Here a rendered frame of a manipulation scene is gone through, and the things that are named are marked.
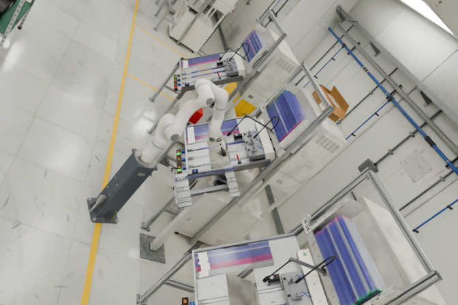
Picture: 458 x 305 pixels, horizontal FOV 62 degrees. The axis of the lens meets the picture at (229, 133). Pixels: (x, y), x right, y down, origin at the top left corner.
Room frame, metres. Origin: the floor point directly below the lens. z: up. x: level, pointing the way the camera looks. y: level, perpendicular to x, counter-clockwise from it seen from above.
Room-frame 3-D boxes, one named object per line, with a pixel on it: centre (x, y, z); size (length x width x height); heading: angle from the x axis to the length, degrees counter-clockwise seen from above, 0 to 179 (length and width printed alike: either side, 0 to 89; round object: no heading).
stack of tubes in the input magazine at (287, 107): (3.23, -0.28, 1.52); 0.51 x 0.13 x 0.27; 30
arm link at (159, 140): (2.53, 0.37, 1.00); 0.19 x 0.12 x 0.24; 49
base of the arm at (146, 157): (2.51, 0.35, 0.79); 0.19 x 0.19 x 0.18
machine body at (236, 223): (3.35, -0.36, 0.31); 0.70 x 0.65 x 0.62; 30
